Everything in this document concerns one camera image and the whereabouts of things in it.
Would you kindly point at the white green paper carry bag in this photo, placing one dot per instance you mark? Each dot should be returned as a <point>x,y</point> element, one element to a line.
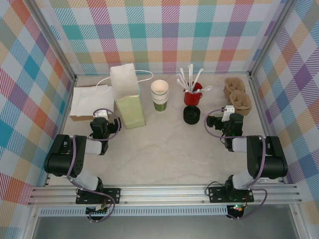
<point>129,112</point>

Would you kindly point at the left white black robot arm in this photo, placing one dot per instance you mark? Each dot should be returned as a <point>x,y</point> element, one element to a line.
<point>59,161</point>

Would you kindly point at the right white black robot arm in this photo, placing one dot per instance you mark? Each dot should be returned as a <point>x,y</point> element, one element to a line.
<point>271,161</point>

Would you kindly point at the stack of black lids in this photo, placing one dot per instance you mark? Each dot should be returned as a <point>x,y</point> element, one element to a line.
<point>192,120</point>

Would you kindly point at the flat brown paper bag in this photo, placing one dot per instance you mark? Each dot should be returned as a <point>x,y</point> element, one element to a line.
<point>79,118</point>

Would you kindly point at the red enamel mug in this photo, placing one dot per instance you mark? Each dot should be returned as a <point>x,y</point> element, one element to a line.
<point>190,98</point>

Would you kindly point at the white wrapped straw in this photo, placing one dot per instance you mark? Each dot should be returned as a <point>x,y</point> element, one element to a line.
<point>198,77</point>
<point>183,76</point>
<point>182,83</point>
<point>205,88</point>
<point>191,74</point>
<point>180,77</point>

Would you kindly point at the stack of paper cups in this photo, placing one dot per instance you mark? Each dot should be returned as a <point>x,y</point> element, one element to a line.
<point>160,105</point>

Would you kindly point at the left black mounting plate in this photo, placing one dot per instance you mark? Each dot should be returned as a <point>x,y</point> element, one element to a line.
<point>114,195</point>

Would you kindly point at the black mounting plate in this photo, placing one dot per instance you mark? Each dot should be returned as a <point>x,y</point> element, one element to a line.
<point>114,195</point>
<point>215,194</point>

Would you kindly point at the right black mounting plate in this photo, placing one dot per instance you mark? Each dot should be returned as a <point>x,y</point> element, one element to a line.
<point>215,194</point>

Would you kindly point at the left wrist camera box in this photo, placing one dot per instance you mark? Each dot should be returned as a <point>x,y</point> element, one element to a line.
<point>101,114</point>

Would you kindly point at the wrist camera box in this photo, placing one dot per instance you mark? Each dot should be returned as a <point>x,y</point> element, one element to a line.
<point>101,114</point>
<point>228,112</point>

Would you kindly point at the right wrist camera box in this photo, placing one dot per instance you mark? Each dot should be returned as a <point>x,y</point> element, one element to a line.
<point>228,112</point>

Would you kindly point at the right aluminium side rail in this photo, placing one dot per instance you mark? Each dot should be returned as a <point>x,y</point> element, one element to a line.
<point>262,112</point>

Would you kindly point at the aluminium side rail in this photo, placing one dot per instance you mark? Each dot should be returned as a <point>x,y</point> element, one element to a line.
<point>262,112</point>
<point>65,112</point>

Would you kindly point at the left aluminium side rail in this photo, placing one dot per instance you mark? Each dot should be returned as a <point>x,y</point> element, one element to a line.
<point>65,112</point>

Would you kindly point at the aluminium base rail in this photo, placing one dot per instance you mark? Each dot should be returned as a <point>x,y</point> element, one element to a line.
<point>162,194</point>

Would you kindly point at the right aluminium corner post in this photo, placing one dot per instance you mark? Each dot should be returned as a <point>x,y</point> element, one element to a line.
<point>269,39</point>

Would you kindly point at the aluminium corner post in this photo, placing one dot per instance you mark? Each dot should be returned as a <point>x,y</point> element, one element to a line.
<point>53,39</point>
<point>269,39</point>

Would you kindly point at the left aluminium corner post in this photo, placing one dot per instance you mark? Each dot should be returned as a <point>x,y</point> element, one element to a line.
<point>53,39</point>

